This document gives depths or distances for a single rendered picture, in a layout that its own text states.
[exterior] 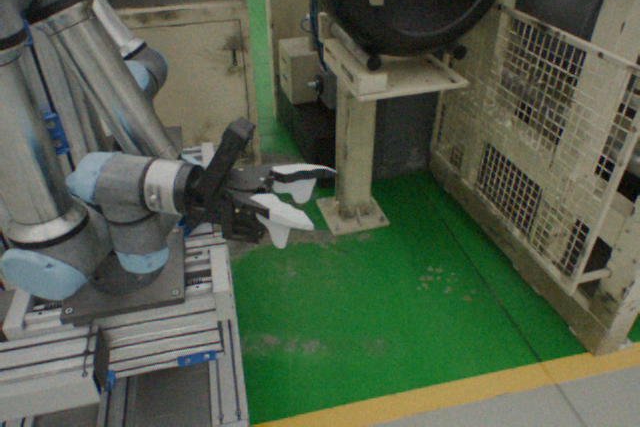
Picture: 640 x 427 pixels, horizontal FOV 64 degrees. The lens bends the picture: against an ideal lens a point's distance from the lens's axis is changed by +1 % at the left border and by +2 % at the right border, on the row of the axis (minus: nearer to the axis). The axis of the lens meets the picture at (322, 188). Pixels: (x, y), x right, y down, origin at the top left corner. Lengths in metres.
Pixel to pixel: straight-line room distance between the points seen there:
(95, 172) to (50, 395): 0.50
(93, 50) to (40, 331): 0.59
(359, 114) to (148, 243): 1.35
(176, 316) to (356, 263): 1.10
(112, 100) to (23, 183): 0.17
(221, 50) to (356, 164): 0.72
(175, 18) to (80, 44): 1.31
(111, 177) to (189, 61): 1.46
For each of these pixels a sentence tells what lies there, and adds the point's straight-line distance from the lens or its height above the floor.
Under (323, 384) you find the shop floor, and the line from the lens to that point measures 1.74.
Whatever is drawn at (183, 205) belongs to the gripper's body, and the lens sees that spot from 0.69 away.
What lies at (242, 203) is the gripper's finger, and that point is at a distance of 0.62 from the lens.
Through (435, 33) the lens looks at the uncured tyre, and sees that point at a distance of 1.54.
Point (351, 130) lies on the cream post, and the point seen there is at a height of 0.48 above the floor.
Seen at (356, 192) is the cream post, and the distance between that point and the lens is 2.21.
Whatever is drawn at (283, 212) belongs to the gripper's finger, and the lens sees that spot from 0.60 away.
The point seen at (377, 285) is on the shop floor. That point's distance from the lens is 2.02.
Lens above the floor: 1.45
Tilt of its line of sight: 35 degrees down
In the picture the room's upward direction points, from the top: straight up
